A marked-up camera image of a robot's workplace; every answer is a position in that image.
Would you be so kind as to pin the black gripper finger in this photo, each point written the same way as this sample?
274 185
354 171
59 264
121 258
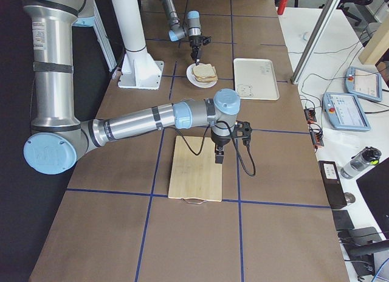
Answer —
222 158
194 55
217 157
198 56

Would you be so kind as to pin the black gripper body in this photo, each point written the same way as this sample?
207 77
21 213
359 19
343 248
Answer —
194 41
218 140

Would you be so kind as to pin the bread slice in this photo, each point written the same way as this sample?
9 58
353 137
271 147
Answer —
204 70
205 79

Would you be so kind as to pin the white round plate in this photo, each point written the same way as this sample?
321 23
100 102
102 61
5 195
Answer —
194 81

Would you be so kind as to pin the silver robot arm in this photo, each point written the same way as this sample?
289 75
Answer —
69 85
191 29

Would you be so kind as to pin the wooden cutting board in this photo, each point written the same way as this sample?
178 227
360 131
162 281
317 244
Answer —
195 174

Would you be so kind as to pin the cream bear tray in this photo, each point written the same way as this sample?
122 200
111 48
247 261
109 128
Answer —
255 79

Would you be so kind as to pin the black box with label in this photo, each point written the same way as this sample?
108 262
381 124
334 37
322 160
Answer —
332 184

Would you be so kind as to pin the near teach pendant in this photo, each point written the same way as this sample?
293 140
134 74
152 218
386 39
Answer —
345 112

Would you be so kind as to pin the teach pendant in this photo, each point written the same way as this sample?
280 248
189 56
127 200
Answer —
345 112
364 84

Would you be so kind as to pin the clear water bottle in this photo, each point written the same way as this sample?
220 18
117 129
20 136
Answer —
369 156

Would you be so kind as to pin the far teach pendant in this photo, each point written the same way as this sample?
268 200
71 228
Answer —
364 84

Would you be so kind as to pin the black monitor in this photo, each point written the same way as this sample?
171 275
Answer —
373 186

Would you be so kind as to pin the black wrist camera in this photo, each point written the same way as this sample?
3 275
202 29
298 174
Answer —
243 131
206 40

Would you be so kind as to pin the metal cutting board handle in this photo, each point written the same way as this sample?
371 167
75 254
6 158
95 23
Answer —
193 201

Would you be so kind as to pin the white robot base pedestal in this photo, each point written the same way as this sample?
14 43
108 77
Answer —
139 69

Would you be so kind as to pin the aluminium frame post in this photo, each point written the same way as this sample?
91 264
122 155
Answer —
320 26

